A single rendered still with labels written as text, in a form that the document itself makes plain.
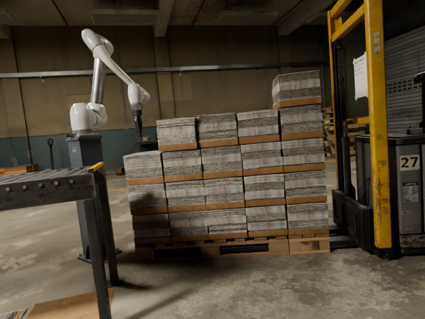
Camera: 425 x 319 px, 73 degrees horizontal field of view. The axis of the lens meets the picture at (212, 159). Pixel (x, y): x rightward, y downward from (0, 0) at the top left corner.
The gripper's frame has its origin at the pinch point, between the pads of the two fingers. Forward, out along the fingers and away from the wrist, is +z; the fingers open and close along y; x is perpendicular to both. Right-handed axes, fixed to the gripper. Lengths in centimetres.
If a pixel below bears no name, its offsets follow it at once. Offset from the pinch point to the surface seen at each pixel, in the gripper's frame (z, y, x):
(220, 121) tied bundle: -4, -18, -66
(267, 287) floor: 97, -61, -87
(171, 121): -7.7, -19.8, -31.4
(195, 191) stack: 44, -18, -43
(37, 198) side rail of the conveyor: 25, -104, 15
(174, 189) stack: 42, -19, -28
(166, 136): 2.2, -18.8, -26.3
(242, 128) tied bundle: 2, -17, -81
